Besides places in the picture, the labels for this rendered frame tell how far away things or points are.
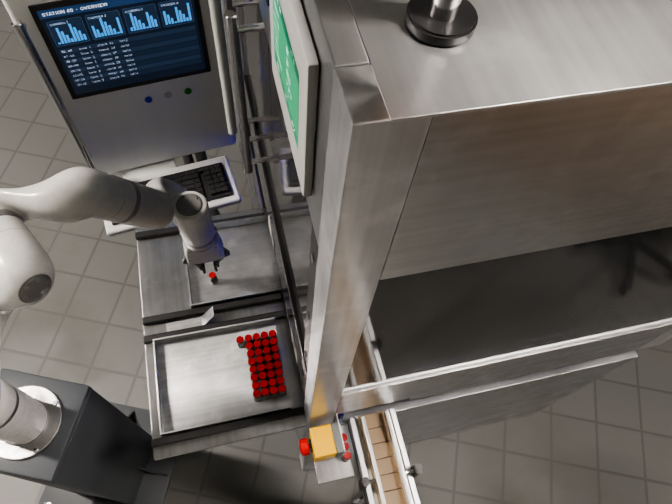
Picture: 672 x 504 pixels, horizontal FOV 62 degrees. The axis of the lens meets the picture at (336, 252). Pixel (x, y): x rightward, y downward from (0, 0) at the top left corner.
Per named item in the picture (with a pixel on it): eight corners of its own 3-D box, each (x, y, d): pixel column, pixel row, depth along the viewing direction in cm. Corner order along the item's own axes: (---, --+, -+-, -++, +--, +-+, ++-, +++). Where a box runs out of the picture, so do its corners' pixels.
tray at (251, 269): (290, 216, 179) (290, 211, 176) (306, 289, 168) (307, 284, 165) (183, 234, 174) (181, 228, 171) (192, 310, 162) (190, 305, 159)
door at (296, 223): (278, 209, 142) (270, 14, 90) (313, 373, 123) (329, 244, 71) (275, 209, 142) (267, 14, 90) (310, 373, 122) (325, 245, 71)
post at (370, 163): (314, 452, 230) (411, 58, 45) (318, 467, 227) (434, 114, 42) (299, 456, 229) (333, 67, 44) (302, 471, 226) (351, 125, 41)
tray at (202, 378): (274, 321, 162) (274, 317, 159) (291, 410, 151) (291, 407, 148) (155, 343, 157) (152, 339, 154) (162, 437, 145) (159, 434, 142)
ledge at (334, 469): (358, 422, 153) (359, 421, 151) (370, 472, 147) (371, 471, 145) (308, 434, 150) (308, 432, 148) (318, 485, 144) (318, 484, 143)
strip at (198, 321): (215, 313, 162) (213, 306, 157) (217, 323, 161) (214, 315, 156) (166, 323, 160) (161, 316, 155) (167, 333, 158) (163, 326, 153)
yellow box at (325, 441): (335, 427, 142) (337, 421, 136) (342, 456, 139) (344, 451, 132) (306, 433, 141) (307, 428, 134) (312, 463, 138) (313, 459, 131)
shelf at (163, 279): (287, 207, 183) (287, 204, 182) (335, 420, 152) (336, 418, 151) (137, 230, 175) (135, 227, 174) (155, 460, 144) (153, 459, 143)
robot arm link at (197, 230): (172, 229, 141) (194, 253, 138) (161, 200, 129) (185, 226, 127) (199, 210, 144) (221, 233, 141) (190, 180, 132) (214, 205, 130)
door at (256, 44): (249, 75, 162) (229, -147, 111) (278, 208, 142) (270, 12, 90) (247, 75, 162) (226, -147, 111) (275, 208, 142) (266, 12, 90)
